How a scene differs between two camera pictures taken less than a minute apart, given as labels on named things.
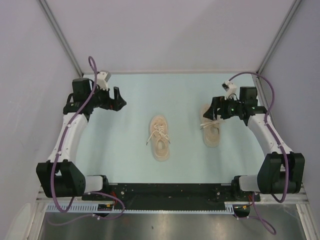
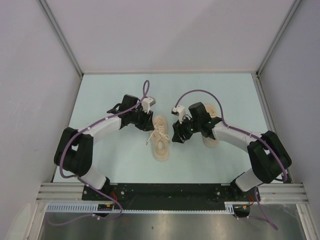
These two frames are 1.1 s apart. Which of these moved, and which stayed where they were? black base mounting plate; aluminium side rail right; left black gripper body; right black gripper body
Moved: right black gripper body; left black gripper body
Stayed: black base mounting plate; aluminium side rail right
